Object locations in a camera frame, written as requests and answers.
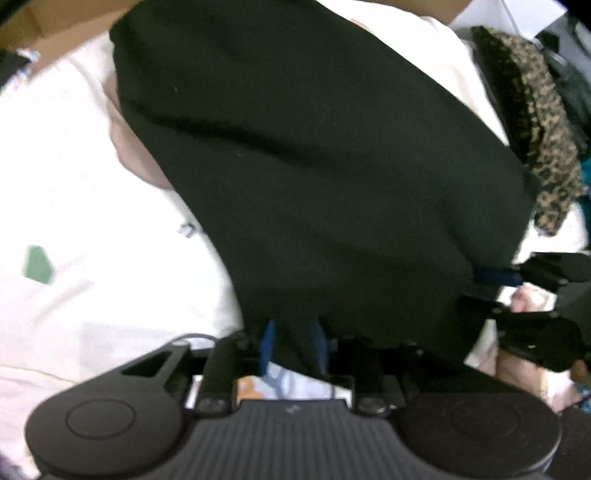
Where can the brown cardboard box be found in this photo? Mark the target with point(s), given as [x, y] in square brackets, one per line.
[277, 41]

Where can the person's right hand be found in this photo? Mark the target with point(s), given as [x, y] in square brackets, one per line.
[558, 390]

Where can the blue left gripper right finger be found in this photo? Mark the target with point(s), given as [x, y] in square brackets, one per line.
[319, 349]

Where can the teal printed garment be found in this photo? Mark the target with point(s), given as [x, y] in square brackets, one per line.
[586, 176]

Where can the cream bear print duvet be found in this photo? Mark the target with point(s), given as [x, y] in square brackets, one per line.
[123, 349]

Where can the black bear-pattern shorts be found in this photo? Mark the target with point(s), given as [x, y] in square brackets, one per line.
[366, 202]

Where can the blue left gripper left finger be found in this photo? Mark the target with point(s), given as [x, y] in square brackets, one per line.
[266, 347]

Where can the black jacket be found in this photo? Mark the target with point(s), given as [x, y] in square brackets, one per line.
[565, 45]

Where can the black cloth under pillow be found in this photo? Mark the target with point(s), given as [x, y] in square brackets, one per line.
[16, 67]

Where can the leopard print garment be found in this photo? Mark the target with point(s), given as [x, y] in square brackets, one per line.
[535, 120]

